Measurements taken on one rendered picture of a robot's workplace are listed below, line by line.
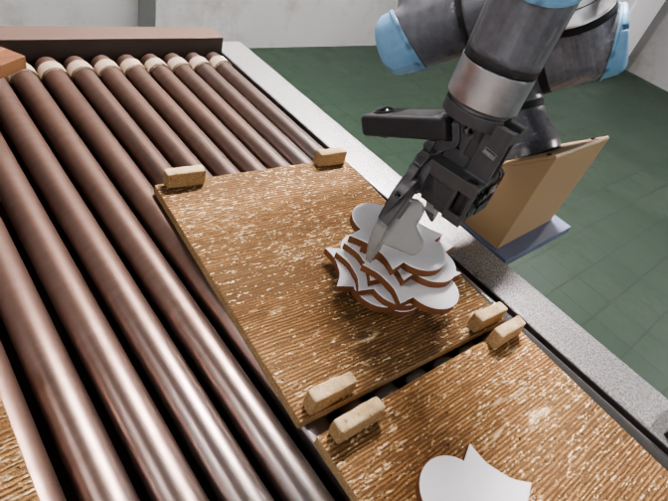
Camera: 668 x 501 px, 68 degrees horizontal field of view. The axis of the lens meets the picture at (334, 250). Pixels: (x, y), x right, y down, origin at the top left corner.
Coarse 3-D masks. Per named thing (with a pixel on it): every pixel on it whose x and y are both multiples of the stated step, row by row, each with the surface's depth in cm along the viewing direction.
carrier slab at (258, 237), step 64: (192, 192) 72; (256, 192) 76; (320, 192) 80; (256, 256) 66; (320, 256) 69; (256, 320) 58; (320, 320) 60; (384, 320) 63; (448, 320) 66; (384, 384) 57
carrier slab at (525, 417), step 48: (432, 384) 58; (480, 384) 60; (528, 384) 62; (576, 384) 64; (384, 432) 51; (432, 432) 53; (480, 432) 55; (528, 432) 56; (576, 432) 58; (624, 432) 60; (384, 480) 48; (528, 480) 52; (576, 480) 53; (624, 480) 55
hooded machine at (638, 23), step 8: (624, 0) 496; (632, 0) 491; (640, 0) 492; (648, 0) 504; (656, 0) 516; (664, 0) 530; (632, 8) 494; (640, 8) 504; (648, 8) 517; (656, 8) 530; (632, 16) 505; (640, 16) 518; (648, 16) 531; (632, 24) 518; (640, 24) 532; (648, 24) 546; (632, 32) 532; (640, 32) 546; (632, 40) 547; (632, 48) 563
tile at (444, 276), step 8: (448, 248) 66; (448, 256) 65; (448, 264) 63; (400, 272) 60; (408, 272) 60; (440, 272) 62; (448, 272) 62; (400, 280) 60; (408, 280) 61; (416, 280) 61; (424, 280) 60; (432, 280) 60; (440, 280) 61; (448, 280) 61
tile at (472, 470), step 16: (432, 464) 49; (448, 464) 49; (464, 464) 50; (480, 464) 50; (432, 480) 48; (448, 480) 48; (464, 480) 48; (480, 480) 49; (496, 480) 49; (512, 480) 50; (432, 496) 46; (448, 496) 47; (464, 496) 47; (480, 496) 48; (496, 496) 48; (512, 496) 49; (528, 496) 49
